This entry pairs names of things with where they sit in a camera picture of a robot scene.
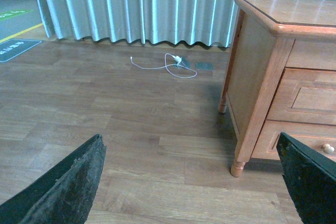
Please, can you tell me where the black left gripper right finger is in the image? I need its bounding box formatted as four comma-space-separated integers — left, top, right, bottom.
276, 132, 335, 223

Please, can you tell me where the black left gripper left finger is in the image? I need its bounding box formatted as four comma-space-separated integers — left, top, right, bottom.
1, 134, 107, 223

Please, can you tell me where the wooden top drawer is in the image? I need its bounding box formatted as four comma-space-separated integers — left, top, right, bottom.
267, 68, 335, 125

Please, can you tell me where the lower drawer wooden knob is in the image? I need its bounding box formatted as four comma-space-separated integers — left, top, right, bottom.
322, 144, 334, 155

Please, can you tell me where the wooden nightstand cabinet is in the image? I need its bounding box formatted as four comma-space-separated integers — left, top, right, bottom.
218, 0, 335, 177

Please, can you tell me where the grey floor sign sticker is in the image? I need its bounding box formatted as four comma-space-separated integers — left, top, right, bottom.
1, 39, 42, 63

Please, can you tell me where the grey floor outlet plate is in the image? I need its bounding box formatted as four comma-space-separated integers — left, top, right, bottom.
195, 62, 214, 71

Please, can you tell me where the yellow floor tape line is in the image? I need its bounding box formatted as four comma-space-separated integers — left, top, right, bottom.
0, 23, 43, 43

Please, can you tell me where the grey floor outlet cover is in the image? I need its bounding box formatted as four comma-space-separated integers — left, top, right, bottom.
175, 56, 190, 68

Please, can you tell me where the green floor sticker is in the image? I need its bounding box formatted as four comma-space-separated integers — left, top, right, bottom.
0, 9, 33, 22

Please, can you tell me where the white charging cable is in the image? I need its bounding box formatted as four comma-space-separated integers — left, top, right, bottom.
130, 53, 197, 79

